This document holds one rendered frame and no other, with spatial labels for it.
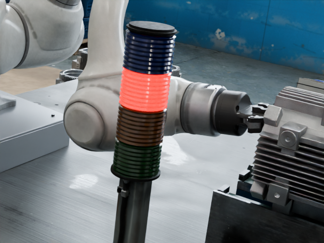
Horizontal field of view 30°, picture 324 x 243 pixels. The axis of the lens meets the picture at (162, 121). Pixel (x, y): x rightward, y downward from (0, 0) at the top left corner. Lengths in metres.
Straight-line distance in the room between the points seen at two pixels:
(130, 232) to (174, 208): 0.42
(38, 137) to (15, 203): 0.24
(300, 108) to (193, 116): 0.18
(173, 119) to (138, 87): 0.32
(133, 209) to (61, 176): 0.54
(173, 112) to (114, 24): 0.18
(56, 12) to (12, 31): 0.11
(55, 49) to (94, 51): 0.55
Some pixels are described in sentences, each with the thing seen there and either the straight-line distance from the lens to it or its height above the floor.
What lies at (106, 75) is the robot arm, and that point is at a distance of 0.91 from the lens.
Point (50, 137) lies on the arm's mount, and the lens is 1.41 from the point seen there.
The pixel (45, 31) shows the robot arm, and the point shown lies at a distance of 1.44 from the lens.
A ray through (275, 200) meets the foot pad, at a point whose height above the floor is 0.96.
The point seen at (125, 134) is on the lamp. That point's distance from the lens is 0.73.
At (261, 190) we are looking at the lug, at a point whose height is 0.96.
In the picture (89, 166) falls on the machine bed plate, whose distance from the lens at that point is 1.36.
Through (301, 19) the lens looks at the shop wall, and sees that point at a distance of 6.69.
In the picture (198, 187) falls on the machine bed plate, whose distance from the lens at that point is 1.32.
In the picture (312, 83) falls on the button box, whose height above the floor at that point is 1.07.
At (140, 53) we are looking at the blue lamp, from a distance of 0.70.
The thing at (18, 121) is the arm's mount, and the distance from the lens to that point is 1.38.
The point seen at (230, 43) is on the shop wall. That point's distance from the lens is 7.00.
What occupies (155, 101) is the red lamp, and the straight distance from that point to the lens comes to 0.72.
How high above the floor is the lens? 1.33
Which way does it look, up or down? 18 degrees down
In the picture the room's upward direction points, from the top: 7 degrees clockwise
